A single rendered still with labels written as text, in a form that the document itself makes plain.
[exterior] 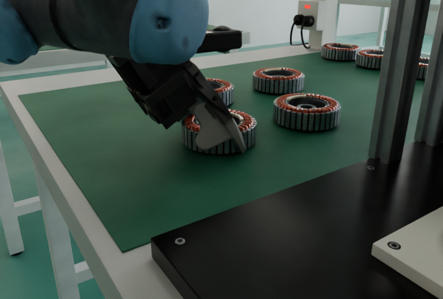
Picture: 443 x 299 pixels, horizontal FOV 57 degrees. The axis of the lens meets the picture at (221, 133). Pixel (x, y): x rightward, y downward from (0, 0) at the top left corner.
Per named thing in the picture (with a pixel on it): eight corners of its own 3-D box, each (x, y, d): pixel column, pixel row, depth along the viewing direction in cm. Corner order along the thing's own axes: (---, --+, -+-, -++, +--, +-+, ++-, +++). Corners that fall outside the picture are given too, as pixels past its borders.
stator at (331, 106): (353, 126, 68) (355, 105, 66) (298, 137, 63) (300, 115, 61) (310, 107, 77) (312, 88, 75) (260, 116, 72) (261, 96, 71)
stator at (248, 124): (205, 163, 54) (204, 138, 53) (169, 137, 63) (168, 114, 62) (270, 145, 60) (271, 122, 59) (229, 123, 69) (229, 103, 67)
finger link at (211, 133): (218, 174, 55) (174, 122, 54) (250, 146, 56) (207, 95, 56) (223, 174, 52) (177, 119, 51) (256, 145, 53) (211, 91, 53)
